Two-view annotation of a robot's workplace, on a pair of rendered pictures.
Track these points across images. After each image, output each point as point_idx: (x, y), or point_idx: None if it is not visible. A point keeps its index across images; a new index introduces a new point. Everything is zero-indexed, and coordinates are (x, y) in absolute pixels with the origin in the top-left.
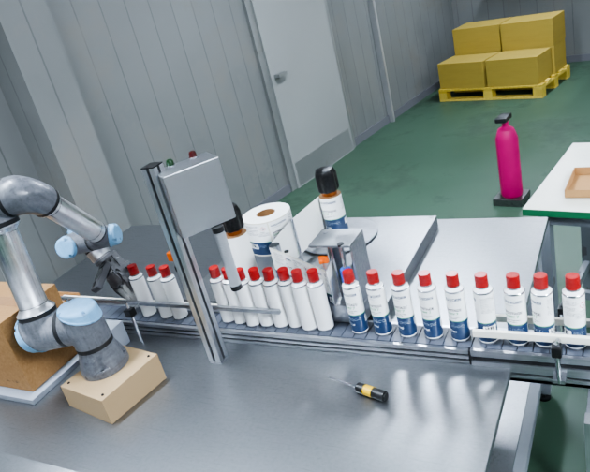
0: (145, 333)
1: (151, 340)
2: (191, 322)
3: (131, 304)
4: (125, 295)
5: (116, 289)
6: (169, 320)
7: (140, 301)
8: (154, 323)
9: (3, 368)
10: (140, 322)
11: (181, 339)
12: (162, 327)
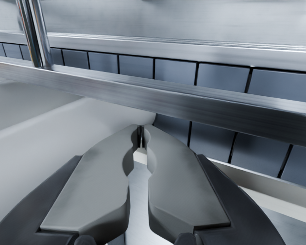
0: (153, 37)
1: (117, 7)
2: (3, 52)
3: (96, 71)
4: (168, 162)
5: (229, 233)
6: (53, 60)
7: (38, 82)
8: (83, 44)
9: None
10: (141, 47)
11: (49, 25)
12: (63, 35)
